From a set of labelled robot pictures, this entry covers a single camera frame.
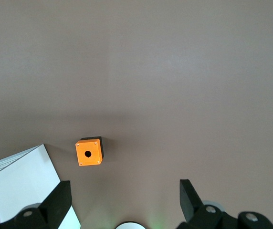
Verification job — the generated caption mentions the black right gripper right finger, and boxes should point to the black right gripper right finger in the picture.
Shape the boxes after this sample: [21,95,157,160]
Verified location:
[176,178,273,229]

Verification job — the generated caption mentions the white drawer cabinet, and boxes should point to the white drawer cabinet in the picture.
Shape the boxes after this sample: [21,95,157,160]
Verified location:
[0,143,82,229]

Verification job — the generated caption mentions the brown table mat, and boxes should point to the brown table mat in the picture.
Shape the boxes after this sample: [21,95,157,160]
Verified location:
[0,0,273,229]

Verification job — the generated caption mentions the orange button enclosure box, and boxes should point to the orange button enclosure box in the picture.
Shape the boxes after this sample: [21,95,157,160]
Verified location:
[75,136,105,167]

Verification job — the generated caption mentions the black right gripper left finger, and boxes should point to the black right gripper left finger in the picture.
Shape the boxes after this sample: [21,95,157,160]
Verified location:
[0,180,72,229]

